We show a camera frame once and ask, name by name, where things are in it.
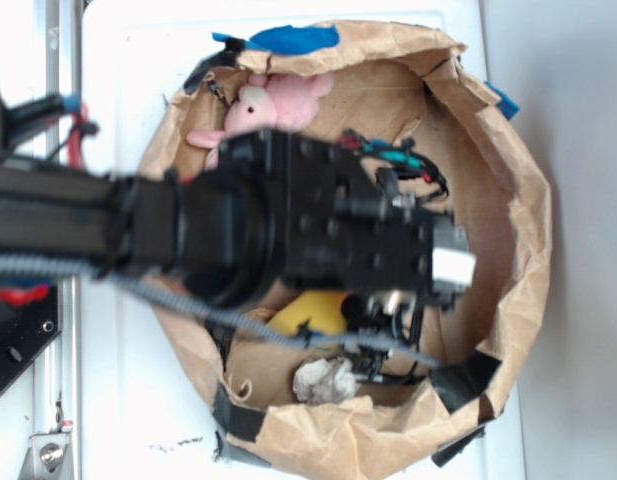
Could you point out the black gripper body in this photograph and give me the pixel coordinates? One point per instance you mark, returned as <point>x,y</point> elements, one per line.
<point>359,219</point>

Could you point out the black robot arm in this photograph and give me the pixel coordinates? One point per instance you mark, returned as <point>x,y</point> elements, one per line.
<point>279,207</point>

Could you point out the yellow green sponge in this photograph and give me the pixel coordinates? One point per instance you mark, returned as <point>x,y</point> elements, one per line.
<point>311,320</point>

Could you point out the pink plush bunny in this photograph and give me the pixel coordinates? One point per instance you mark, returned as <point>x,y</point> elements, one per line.
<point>280,101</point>

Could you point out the crumpled white paper ball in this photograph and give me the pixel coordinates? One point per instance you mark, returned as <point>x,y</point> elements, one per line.
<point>321,381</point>

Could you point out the brown paper bag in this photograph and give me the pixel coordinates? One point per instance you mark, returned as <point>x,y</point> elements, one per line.
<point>392,80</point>

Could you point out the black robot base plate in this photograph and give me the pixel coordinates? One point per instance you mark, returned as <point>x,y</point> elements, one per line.
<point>26,330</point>

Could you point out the aluminium frame rail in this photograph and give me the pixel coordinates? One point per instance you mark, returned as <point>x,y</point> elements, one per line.
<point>55,441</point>

